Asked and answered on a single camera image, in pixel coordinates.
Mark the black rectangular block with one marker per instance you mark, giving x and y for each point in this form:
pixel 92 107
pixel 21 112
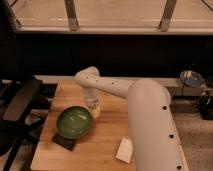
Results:
pixel 63 142

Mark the black chair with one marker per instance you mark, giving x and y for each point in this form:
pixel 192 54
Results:
pixel 32 94

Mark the translucent yellow end effector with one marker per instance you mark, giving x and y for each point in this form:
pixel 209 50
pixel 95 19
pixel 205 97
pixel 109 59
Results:
pixel 94 107

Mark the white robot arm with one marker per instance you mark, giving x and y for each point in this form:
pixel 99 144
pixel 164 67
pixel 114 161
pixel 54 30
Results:
pixel 156 144

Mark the round metal dish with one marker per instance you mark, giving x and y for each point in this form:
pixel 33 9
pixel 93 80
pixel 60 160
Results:
pixel 191 78

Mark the green ceramic bowl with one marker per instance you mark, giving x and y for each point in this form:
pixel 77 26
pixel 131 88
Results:
pixel 74 122

